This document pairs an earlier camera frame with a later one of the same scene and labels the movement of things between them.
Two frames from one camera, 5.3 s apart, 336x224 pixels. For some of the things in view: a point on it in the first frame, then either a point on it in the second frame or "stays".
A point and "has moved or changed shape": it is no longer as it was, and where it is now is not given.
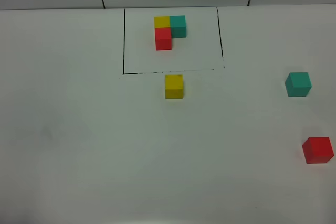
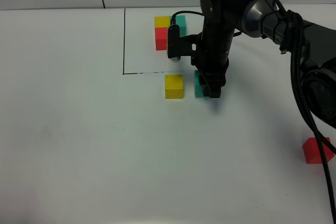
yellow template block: [162, 21] stays
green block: [297, 84] has moved or changed shape
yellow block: [174, 86] stays
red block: [317, 150] stays
